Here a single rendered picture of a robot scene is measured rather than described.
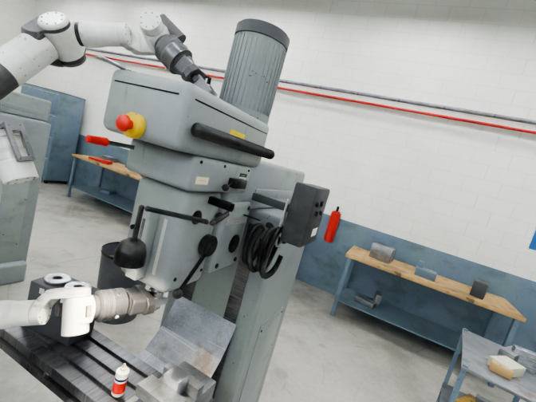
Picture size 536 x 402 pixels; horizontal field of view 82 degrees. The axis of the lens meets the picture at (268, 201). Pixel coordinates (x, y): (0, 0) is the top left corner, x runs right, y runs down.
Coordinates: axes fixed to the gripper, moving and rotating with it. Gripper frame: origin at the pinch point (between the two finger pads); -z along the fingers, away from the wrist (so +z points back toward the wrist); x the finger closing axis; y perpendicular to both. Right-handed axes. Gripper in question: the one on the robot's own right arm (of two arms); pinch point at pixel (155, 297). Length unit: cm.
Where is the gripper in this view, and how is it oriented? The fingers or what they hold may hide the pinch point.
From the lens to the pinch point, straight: 112.8
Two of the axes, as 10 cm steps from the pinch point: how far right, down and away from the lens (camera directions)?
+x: -7.1, -2.8, 6.4
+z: -6.5, -0.9, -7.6
